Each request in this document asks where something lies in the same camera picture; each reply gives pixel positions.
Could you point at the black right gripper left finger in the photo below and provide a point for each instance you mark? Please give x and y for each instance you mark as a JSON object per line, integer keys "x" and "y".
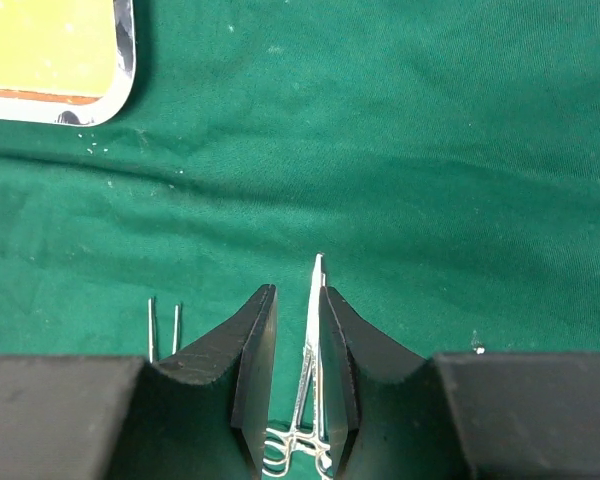
{"x": 202, "y": 412}

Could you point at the steel tweezers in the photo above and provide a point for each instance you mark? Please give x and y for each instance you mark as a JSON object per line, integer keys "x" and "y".
{"x": 156, "y": 333}

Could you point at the steel tray with brown liner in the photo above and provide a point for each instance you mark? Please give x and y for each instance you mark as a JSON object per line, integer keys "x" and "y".
{"x": 66, "y": 62}

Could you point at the steel hemostat forceps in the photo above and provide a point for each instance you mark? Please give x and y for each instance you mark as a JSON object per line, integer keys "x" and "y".
{"x": 307, "y": 430}

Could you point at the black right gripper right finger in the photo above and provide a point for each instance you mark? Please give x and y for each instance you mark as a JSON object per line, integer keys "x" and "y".
{"x": 387, "y": 412}

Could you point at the dark green surgical cloth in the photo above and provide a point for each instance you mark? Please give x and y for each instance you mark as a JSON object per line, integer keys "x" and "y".
{"x": 443, "y": 155}

